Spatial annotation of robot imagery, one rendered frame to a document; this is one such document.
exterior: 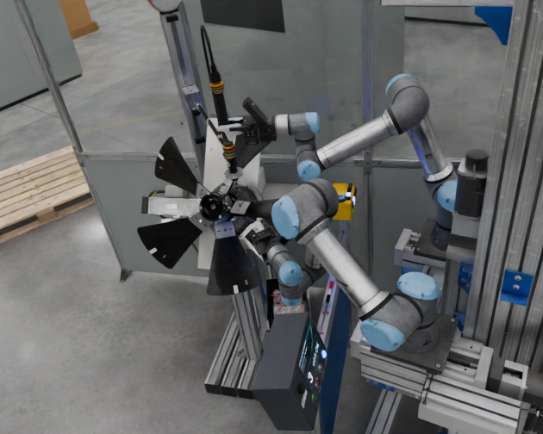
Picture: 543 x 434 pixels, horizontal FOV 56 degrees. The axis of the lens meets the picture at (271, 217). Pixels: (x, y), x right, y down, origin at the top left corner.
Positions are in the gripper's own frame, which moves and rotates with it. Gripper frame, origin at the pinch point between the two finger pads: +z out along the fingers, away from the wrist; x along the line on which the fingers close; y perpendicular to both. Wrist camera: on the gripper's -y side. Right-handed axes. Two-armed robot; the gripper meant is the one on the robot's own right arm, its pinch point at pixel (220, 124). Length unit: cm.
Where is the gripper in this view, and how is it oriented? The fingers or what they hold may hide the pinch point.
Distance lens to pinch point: 186.8
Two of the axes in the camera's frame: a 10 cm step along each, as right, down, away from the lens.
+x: 0.7, -6.0, 8.0
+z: -9.9, 0.5, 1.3
